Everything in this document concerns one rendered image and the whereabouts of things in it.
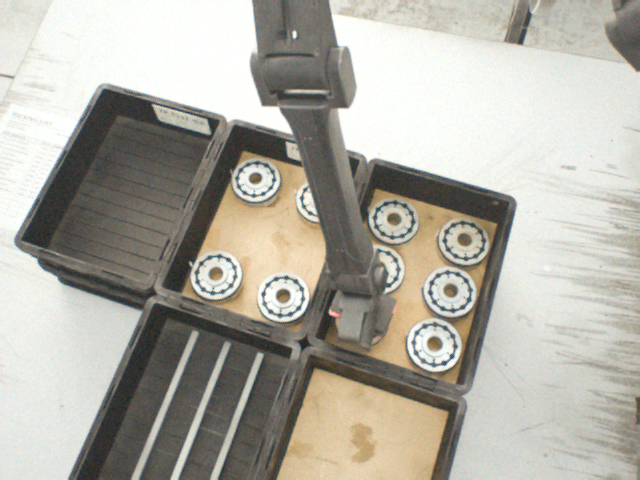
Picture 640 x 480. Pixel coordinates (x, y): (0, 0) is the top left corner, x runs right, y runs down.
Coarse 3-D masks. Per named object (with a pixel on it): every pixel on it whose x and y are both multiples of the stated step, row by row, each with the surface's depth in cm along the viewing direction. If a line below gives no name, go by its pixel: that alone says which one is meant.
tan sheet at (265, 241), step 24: (288, 168) 141; (288, 192) 139; (216, 216) 137; (240, 216) 137; (264, 216) 137; (288, 216) 137; (216, 240) 135; (240, 240) 135; (264, 240) 135; (288, 240) 135; (312, 240) 134; (264, 264) 133; (288, 264) 133; (312, 264) 132; (192, 288) 131; (312, 288) 131; (240, 312) 129
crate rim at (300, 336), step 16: (256, 128) 134; (224, 144) 132; (208, 176) 130; (192, 208) 128; (176, 240) 125; (160, 272) 122; (320, 272) 121; (160, 288) 121; (320, 288) 120; (192, 304) 120; (208, 304) 119; (240, 320) 118; (256, 320) 118; (304, 320) 118; (288, 336) 117; (304, 336) 117
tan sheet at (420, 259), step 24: (384, 192) 138; (432, 216) 136; (456, 216) 136; (432, 240) 134; (408, 264) 132; (432, 264) 132; (480, 264) 131; (408, 288) 130; (480, 288) 129; (408, 312) 128; (336, 336) 127; (384, 360) 125; (408, 360) 124
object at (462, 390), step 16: (384, 160) 130; (368, 176) 128; (416, 176) 128; (432, 176) 128; (480, 192) 126; (496, 192) 126; (512, 208) 125; (512, 224) 124; (496, 256) 122; (496, 272) 120; (496, 288) 119; (320, 304) 119; (320, 320) 118; (480, 320) 117; (480, 336) 116; (336, 352) 115; (352, 352) 115; (480, 352) 114; (384, 368) 114; (400, 368) 114; (432, 384) 113; (448, 384) 113; (464, 384) 113
